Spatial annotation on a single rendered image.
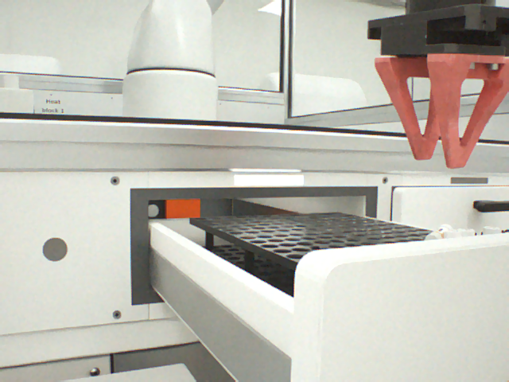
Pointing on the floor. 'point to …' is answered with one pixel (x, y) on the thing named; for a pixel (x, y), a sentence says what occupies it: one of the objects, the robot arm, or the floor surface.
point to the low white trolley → (179, 371)
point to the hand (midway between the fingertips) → (439, 151)
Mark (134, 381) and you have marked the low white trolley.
